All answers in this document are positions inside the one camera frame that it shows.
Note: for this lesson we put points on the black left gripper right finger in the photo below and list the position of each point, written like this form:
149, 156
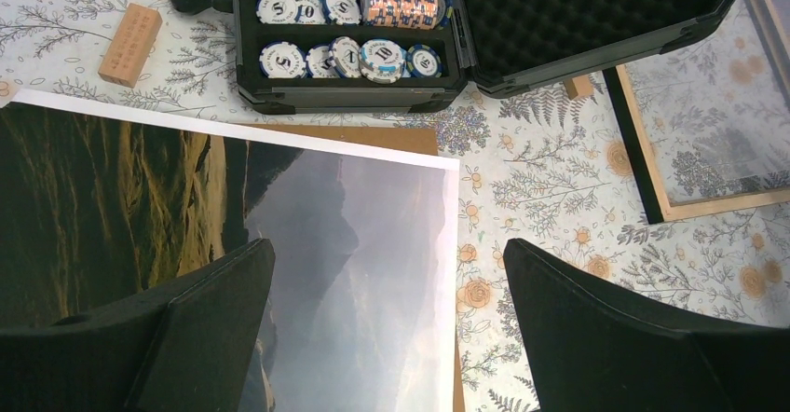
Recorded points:
595, 346

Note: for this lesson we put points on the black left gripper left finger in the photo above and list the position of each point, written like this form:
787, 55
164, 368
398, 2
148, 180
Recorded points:
184, 345

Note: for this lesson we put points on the landscape photo print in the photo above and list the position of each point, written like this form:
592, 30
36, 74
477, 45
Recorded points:
101, 201

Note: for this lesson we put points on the brown frame backing board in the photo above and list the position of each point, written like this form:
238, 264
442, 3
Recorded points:
360, 315

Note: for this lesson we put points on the floral tablecloth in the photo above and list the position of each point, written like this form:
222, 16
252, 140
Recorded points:
536, 166

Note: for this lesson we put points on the small wooden block right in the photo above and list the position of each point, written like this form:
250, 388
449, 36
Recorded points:
578, 87

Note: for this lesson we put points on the wooden block left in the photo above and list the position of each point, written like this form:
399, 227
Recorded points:
123, 62

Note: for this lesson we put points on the black poker chip case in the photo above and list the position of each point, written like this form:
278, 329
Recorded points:
505, 47

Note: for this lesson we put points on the orange poker chip stack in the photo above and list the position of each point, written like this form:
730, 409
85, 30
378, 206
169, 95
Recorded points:
407, 14

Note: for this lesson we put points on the wooden picture frame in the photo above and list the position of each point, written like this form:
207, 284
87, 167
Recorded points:
706, 127

